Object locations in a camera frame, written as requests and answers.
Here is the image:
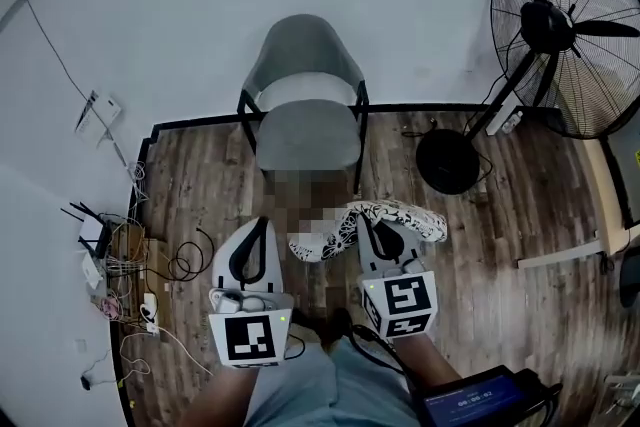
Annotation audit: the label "white router with black antennas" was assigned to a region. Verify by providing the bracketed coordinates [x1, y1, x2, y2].
[60, 201, 116, 261]

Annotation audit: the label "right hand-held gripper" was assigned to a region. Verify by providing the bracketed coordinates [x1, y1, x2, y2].
[355, 213, 440, 341]

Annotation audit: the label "black tablet with blue screen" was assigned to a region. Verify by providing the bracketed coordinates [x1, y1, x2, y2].
[410, 364, 565, 427]

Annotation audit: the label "person's right forearm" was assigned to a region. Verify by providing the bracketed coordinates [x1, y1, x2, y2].
[392, 330, 464, 397]

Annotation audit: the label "grey chair with black frame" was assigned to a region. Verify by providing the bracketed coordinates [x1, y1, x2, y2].
[237, 13, 370, 196]

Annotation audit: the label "black plug with cable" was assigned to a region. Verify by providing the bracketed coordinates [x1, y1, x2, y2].
[78, 348, 117, 392]

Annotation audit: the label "black and white patterned cushion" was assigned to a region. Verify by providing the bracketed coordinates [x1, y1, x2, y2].
[288, 199, 448, 263]

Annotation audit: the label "black office chair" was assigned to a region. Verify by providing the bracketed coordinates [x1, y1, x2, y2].
[618, 243, 640, 310]

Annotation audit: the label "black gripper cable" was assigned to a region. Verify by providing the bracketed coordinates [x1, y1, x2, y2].
[348, 323, 417, 384]

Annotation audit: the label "thin black wall cable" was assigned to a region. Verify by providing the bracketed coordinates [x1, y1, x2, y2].
[0, 0, 147, 177]

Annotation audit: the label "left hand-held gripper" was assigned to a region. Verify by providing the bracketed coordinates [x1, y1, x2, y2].
[206, 216, 296, 369]

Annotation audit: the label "white power strip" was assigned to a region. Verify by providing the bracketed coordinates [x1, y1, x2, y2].
[138, 292, 162, 337]

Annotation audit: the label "person's left forearm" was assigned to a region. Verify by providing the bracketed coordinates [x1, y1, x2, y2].
[177, 362, 262, 427]

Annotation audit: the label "white box on wall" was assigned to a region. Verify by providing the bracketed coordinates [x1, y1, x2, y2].
[73, 89, 124, 137]

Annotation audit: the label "person's light blue shorts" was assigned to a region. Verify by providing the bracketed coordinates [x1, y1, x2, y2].
[243, 338, 419, 427]

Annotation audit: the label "large black standing fan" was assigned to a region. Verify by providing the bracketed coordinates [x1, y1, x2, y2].
[415, 0, 640, 196]

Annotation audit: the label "white floor cable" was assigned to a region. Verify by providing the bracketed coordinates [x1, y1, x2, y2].
[118, 324, 217, 380]

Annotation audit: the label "black looped floor cable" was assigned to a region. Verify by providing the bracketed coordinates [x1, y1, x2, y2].
[166, 227, 217, 284]

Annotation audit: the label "small white bottle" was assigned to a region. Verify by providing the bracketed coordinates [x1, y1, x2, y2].
[501, 110, 525, 134]

